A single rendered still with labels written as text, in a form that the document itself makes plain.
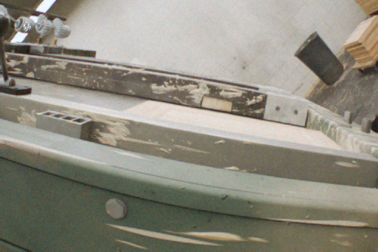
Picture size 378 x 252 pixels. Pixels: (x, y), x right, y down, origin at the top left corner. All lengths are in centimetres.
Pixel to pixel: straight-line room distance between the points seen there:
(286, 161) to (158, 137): 16
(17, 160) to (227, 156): 29
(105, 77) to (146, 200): 90
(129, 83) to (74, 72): 18
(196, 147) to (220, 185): 24
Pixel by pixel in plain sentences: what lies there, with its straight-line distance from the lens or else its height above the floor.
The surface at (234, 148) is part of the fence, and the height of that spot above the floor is 108.
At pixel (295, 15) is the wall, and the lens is 640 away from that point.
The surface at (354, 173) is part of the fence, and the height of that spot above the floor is 92.
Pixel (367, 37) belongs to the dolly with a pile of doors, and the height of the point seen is 34.
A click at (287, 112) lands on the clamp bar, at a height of 95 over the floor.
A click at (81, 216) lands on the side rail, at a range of 28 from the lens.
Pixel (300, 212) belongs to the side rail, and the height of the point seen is 105.
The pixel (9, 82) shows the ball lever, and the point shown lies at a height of 138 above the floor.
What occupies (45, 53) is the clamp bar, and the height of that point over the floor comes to 175.
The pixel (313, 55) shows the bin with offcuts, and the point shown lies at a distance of 519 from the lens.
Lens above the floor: 115
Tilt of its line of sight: level
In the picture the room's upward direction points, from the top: 47 degrees counter-clockwise
